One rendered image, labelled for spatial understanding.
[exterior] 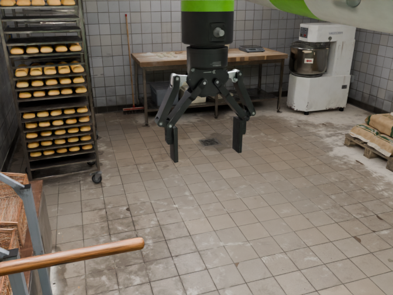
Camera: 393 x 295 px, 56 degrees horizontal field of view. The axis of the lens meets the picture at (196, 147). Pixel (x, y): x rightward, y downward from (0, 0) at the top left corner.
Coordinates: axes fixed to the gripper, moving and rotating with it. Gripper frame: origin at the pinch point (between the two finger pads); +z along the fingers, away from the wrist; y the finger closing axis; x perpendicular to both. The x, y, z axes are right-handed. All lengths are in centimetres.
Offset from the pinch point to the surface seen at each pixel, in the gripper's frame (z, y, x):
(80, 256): 26.9, -26.6, 11.5
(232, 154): 138, 152, 296
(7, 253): 50, -49, 54
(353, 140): 127, 294, 259
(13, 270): 27, -41, 12
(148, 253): 143, 18, 158
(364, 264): 143, 157, 93
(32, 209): 60, -45, 100
